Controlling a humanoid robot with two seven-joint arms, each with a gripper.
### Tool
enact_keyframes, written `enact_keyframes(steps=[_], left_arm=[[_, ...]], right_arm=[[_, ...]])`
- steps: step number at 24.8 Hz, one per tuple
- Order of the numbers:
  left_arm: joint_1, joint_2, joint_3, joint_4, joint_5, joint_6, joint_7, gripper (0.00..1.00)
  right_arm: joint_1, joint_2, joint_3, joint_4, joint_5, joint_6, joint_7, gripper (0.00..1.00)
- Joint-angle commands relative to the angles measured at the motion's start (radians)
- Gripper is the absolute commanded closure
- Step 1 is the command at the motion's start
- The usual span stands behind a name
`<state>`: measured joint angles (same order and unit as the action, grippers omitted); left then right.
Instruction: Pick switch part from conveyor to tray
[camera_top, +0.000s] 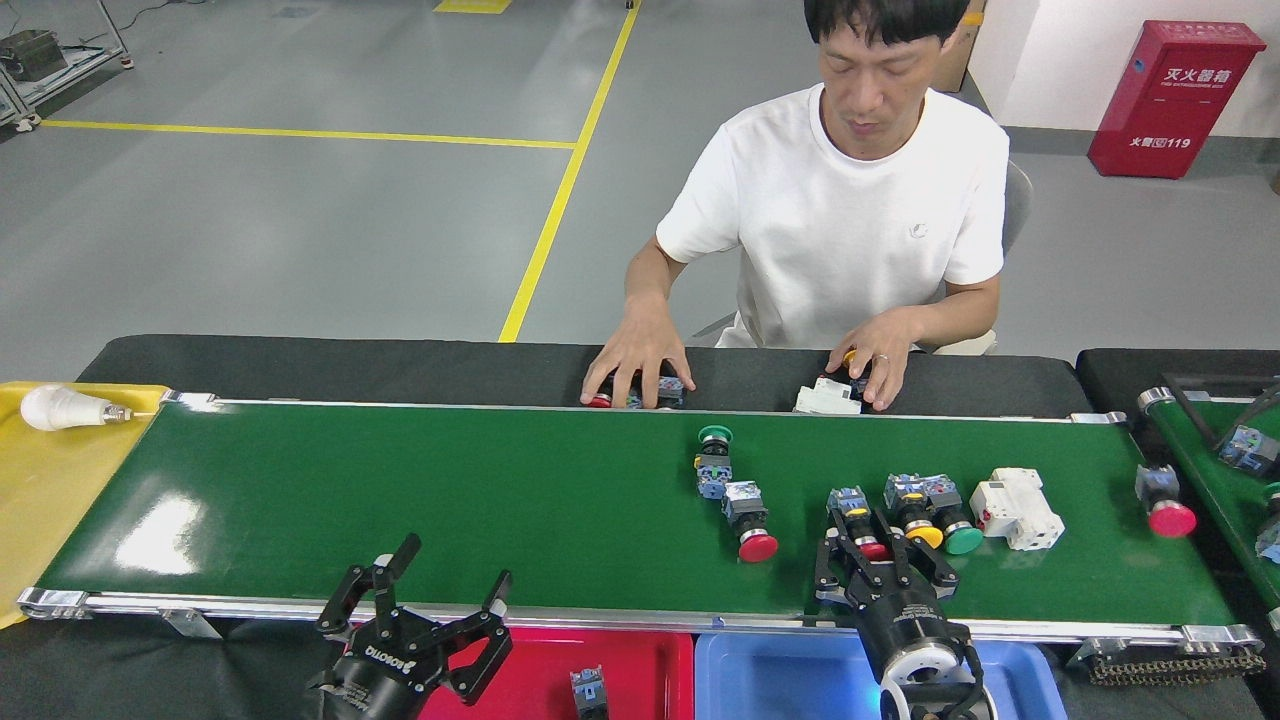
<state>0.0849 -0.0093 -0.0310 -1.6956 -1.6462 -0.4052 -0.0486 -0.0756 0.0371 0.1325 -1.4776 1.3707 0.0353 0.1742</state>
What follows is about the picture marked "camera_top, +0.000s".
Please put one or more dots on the blue plastic bin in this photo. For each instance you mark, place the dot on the blue plastic bin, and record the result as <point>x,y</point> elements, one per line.
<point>780,680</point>

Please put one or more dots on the person's right hand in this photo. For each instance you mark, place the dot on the person's right hand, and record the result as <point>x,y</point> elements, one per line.
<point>645,345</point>

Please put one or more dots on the white light bulb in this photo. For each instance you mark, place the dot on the white light bulb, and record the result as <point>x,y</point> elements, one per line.
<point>60,408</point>

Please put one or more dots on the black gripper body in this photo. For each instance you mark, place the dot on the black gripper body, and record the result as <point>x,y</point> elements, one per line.
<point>375,685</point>
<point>905,615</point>

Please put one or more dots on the black triangular guide frame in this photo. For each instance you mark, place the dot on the black triangular guide frame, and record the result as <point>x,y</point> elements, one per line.
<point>1220,380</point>

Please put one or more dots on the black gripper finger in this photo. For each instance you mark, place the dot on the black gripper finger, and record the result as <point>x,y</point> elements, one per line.
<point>935,575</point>
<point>403,550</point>
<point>500,600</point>
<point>826,585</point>

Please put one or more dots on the red fire extinguisher box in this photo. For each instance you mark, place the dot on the red fire extinguisher box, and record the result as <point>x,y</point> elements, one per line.
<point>1175,100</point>

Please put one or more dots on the yellow plastic tray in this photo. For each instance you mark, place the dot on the yellow plastic tray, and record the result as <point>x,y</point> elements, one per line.
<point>60,500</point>

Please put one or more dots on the long green conveyor belt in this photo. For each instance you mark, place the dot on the long green conveyor belt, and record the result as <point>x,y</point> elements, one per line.
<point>450,500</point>

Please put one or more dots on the yellow mushroom push button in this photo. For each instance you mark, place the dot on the yellow mushroom push button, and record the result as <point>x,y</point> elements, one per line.
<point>924,536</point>
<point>850,356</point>

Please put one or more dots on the red plastic bin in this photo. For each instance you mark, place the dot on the red plastic bin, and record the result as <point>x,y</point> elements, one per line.
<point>640,680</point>

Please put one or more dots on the metal frame rack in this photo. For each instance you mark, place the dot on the metal frame rack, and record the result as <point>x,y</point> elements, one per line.
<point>60,88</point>

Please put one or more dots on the person's left hand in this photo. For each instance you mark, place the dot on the person's left hand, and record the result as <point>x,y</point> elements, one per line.
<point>885,345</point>

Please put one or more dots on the angled green conveyor belt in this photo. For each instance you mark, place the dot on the angled green conveyor belt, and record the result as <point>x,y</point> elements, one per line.
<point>1200,450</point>

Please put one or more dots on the person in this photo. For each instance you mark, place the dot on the person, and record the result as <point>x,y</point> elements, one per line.
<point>850,220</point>

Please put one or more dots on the grey blue switch part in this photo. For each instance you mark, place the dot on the grey blue switch part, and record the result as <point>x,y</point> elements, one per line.
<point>670,388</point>
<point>1248,452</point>

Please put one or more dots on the grey metal box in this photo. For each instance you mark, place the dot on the grey metal box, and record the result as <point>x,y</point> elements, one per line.
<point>35,55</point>

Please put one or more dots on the brown cardboard box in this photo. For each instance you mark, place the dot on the brown cardboard box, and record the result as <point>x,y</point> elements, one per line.
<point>960,45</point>

